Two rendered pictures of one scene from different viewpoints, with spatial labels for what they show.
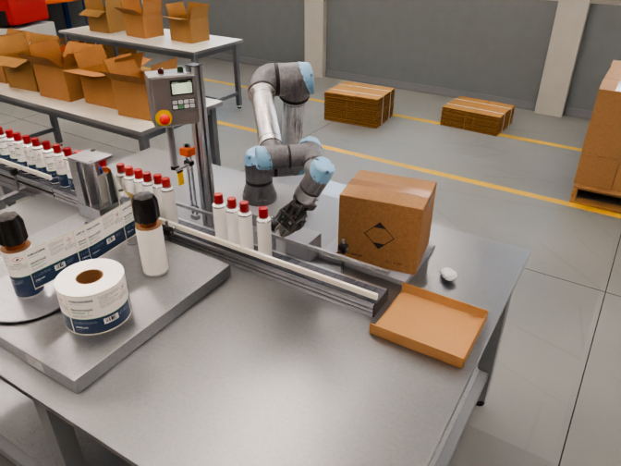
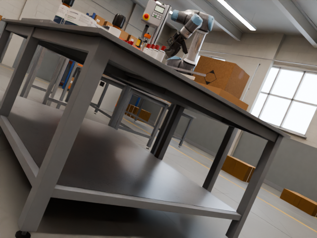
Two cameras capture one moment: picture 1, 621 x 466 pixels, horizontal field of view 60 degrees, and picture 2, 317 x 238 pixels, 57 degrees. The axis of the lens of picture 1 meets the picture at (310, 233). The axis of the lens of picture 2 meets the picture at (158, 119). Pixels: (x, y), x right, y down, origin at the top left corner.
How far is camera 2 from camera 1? 1.52 m
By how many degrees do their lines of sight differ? 34
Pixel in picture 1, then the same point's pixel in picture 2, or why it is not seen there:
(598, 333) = not seen: outside the picture
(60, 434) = (24, 56)
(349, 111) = (231, 167)
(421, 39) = (285, 162)
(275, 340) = not seen: hidden behind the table
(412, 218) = (229, 68)
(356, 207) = (205, 62)
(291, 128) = (194, 44)
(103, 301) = (81, 18)
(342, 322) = not seen: hidden behind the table
